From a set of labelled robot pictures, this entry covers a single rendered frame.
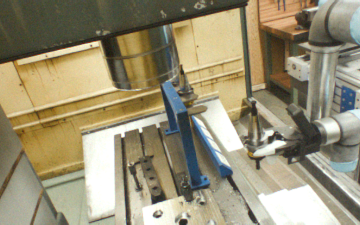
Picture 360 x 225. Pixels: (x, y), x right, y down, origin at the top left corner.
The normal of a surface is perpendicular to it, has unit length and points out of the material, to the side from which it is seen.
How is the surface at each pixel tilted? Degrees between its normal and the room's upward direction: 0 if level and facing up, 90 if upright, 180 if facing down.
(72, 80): 89
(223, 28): 89
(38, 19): 90
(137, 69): 90
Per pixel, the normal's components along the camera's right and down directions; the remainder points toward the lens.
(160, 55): 0.58, 0.27
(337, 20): -0.96, 0.10
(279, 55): 0.19, 0.42
